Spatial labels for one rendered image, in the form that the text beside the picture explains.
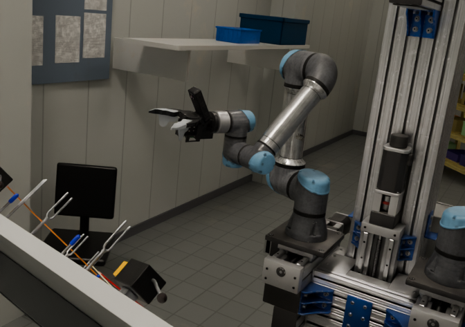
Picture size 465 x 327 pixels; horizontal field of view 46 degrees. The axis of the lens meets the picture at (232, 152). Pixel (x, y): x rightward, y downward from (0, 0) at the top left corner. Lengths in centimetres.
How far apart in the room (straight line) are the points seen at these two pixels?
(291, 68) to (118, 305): 154
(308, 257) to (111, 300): 149
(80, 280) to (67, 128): 337
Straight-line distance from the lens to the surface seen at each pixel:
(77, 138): 396
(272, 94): 619
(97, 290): 51
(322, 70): 184
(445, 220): 183
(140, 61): 394
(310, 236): 194
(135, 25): 426
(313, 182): 191
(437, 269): 186
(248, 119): 182
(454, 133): 806
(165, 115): 175
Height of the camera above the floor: 192
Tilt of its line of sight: 15 degrees down
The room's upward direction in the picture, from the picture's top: 6 degrees clockwise
